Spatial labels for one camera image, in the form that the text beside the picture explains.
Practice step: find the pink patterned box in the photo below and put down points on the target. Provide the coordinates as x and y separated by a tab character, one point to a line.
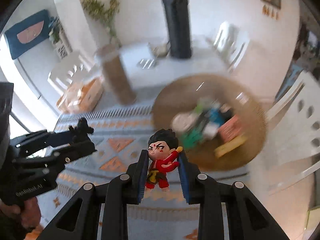
231	129

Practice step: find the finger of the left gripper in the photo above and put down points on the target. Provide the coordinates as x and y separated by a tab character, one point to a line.
36	141
58	156

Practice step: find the white chair far left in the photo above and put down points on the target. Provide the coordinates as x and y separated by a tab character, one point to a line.
72	68

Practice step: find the teal gummy toy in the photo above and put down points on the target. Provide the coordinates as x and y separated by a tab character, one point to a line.
191	138

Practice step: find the small black toy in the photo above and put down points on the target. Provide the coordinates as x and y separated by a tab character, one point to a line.
81	131

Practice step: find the gold cylindrical canister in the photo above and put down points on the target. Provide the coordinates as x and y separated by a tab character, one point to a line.
108	59

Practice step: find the white charger plug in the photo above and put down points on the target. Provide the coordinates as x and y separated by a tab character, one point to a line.
210	131

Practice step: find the orange white tissue pack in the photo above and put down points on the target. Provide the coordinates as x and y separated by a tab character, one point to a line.
81	97

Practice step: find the white carved shelf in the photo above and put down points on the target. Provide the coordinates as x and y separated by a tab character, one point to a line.
58	38

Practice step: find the white chair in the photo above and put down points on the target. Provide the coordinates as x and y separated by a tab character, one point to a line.
296	136
231	43
72	68

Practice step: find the red chibi figurine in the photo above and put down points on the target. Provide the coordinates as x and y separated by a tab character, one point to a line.
163	150

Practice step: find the lime green toy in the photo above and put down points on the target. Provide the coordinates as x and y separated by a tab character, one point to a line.
201	107

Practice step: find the foil pill blister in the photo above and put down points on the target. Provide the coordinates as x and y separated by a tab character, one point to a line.
147	63

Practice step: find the blue wall picture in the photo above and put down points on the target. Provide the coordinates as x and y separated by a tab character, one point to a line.
28	33

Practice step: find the green glass vase with plant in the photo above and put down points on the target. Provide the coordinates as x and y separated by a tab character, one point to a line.
106	15

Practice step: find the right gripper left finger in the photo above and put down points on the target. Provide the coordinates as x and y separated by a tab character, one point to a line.
100	212

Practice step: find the white chair near right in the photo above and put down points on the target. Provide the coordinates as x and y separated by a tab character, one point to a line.
296	136

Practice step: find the person's left hand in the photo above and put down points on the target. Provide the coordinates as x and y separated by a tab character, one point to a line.
29	216

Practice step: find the white chair far right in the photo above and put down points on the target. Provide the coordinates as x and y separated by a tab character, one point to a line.
231	43

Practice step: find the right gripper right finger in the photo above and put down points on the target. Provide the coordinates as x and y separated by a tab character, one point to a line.
246	217

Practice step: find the brown ribbed glass bowl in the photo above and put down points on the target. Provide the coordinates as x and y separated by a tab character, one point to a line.
183	95

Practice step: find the black thermos bottle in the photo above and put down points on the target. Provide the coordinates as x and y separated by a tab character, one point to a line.
177	16

